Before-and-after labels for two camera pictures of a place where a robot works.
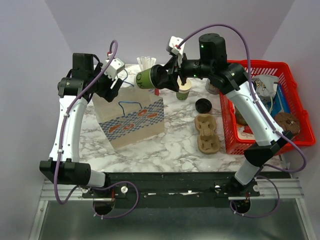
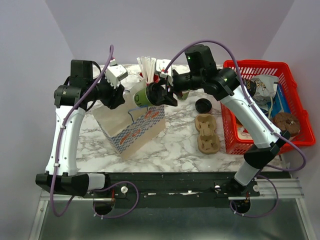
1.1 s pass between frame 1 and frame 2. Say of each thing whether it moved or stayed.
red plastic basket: stayed
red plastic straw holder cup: moved
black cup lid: stayed
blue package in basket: stayed
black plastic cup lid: moved
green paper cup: moved
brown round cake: stayed
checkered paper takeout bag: moved
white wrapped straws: stayed
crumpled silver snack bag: stayed
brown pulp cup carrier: stayed
